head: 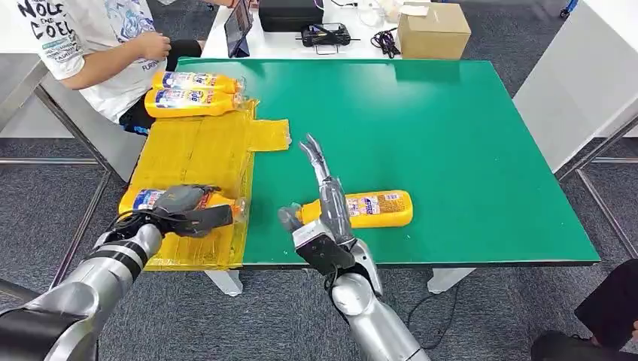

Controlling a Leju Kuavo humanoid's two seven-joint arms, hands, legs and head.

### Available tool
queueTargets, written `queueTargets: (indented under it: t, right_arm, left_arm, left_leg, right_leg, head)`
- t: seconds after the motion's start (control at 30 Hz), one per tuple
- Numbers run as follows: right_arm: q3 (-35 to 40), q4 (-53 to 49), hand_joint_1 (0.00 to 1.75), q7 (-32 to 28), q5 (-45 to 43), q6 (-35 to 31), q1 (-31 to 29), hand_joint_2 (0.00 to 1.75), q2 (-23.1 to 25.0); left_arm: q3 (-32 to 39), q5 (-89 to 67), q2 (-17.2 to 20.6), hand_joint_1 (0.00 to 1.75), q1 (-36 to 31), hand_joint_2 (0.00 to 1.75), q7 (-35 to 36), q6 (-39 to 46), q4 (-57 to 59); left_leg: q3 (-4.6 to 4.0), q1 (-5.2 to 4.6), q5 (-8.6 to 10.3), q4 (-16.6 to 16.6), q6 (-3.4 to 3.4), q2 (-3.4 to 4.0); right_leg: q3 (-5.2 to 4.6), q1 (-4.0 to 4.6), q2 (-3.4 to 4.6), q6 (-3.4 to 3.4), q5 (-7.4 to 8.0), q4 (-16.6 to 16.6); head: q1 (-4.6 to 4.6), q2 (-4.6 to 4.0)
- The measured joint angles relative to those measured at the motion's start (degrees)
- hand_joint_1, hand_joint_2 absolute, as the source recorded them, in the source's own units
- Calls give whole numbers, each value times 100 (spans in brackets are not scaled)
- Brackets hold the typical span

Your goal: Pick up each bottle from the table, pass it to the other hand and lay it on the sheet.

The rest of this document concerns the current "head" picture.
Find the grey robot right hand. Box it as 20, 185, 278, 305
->
278, 133, 357, 276

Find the person's right hand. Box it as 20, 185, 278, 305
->
133, 30, 172, 62

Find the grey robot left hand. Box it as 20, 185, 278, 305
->
151, 184, 235, 238

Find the orange drink bottle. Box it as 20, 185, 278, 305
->
144, 88, 248, 119
151, 71, 246, 95
296, 190, 414, 229
118, 187, 249, 223

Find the yellow plastic sheet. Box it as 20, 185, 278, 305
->
118, 99, 292, 272

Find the person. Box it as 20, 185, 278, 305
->
530, 259, 638, 361
17, 0, 205, 136

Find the dark tablet computer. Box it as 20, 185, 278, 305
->
224, 0, 254, 59

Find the white table leg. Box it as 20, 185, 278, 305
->
205, 270, 244, 297
427, 268, 475, 295

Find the white desk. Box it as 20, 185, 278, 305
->
202, 0, 435, 61

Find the green table mat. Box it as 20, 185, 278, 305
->
177, 57, 600, 268

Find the black equipment case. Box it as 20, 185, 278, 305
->
258, 0, 325, 33

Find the black handheld controller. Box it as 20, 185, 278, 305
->
298, 23, 361, 56

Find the brown cardboard box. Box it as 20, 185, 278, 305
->
396, 2, 472, 61

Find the black floor cable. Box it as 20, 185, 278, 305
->
404, 284, 462, 350

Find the steel bench with frame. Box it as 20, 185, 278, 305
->
0, 53, 132, 310

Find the black cable bundle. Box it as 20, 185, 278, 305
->
369, 28, 403, 59

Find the white cable bundle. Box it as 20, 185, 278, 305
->
329, 0, 400, 29

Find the white table with metal frame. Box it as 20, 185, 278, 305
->
512, 0, 638, 262

